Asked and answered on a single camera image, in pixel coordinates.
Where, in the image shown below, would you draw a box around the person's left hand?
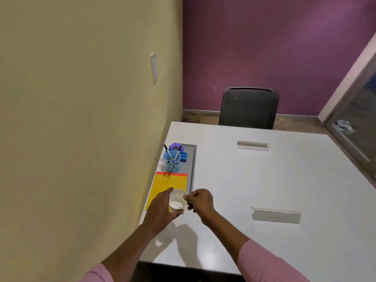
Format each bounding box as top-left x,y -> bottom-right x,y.
142,187 -> 185,234

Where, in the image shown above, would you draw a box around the person's right hand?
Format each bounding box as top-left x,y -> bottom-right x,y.
183,189 -> 218,227

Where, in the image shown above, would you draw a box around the white paper cup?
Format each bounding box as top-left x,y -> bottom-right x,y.
169,189 -> 188,212

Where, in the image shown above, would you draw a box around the person's left forearm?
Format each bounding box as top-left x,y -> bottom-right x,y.
101,221 -> 165,282

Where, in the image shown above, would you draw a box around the person's right forearm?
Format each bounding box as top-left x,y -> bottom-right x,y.
201,210 -> 251,269

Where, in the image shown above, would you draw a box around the yellow notepad with red strip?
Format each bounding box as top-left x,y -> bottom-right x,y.
146,172 -> 188,212

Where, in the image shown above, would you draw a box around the blue transparent pen holder cup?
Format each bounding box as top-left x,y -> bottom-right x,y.
163,150 -> 181,173

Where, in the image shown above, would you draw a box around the grey desk tray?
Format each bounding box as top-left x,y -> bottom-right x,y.
162,143 -> 197,193

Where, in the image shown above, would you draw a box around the black office chair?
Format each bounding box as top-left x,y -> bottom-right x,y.
218,87 -> 280,130

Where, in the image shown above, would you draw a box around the table cable flap cover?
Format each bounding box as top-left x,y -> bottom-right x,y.
237,140 -> 269,152
250,207 -> 302,224

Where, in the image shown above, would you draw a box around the white wall switch plate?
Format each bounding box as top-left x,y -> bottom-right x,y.
150,52 -> 158,85

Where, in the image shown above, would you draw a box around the glass door with frame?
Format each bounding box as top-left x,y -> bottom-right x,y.
318,35 -> 376,185

